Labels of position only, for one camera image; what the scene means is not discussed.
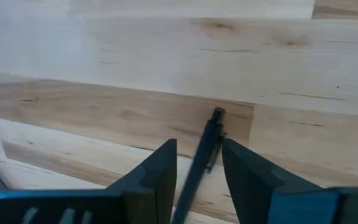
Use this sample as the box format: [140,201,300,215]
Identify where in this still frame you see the black click pen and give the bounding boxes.
[171,106,228,224]

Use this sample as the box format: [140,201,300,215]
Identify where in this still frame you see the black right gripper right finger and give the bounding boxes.
[221,138,358,224]

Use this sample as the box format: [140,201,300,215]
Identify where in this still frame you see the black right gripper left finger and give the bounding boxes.
[0,138,178,224]

